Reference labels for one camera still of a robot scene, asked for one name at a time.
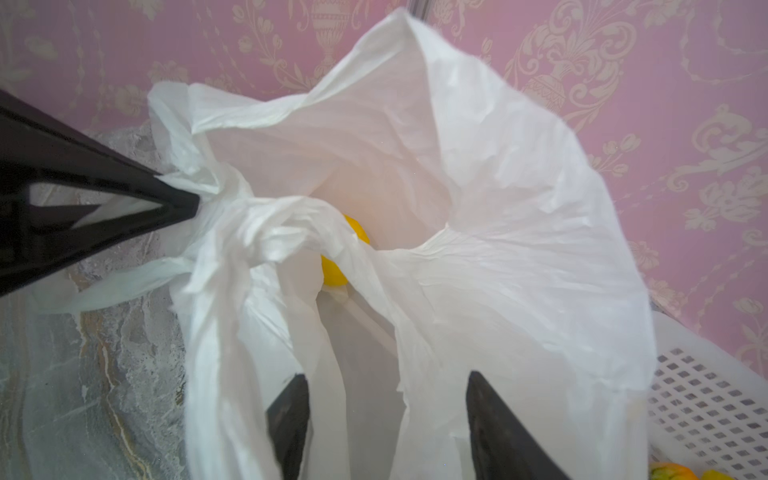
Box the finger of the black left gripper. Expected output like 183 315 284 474
1 191 200 295
1 92 180 206

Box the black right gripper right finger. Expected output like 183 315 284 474
465 371 568 480

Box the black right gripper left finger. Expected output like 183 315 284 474
266 374 310 480

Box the round yellow toy lemon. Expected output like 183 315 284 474
321 215 371 288

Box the orange green toy mango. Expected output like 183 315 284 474
648 462 698 480

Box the yellow toy corn fruit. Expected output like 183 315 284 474
700 470 734 480

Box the white plastic bag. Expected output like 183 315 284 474
29 10 656 479

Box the white perforated plastic basket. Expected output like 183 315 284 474
648 311 767 479

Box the silver right corner post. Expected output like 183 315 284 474
407 0 432 21

